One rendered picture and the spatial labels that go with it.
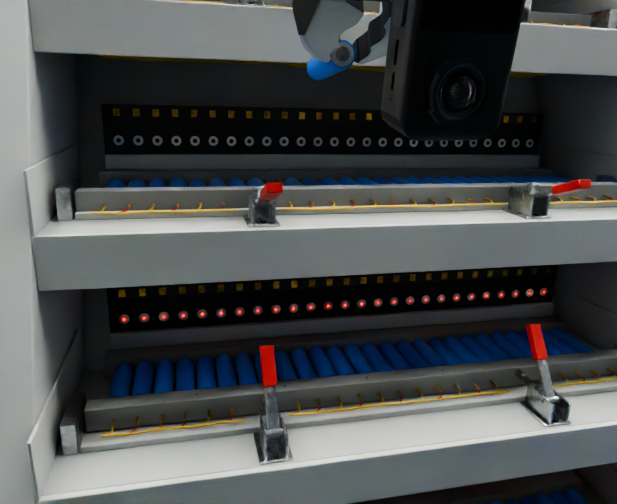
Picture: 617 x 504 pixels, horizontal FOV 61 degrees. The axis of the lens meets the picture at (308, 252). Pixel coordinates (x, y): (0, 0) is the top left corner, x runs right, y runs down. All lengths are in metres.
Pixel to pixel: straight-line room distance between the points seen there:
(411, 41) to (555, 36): 0.41
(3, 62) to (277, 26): 0.22
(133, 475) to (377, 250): 0.27
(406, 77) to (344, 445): 0.35
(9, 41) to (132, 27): 0.09
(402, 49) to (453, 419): 0.39
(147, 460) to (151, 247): 0.17
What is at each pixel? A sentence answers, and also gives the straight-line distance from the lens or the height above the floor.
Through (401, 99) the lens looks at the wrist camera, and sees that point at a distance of 0.22.
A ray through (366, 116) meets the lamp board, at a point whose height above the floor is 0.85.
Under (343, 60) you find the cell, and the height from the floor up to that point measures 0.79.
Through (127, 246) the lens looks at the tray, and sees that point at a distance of 0.44.
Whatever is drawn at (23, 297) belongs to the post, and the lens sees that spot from 0.45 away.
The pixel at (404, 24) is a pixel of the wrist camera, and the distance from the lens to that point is 0.22.
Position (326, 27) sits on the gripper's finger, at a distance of 0.31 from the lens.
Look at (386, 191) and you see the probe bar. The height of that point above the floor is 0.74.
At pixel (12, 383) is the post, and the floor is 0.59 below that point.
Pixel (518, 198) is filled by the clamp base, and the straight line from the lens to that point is 0.56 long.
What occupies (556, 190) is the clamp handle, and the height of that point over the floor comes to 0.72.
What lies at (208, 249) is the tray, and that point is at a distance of 0.44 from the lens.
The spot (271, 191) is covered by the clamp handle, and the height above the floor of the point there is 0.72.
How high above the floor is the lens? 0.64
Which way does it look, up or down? 5 degrees up
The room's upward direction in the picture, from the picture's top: 3 degrees counter-clockwise
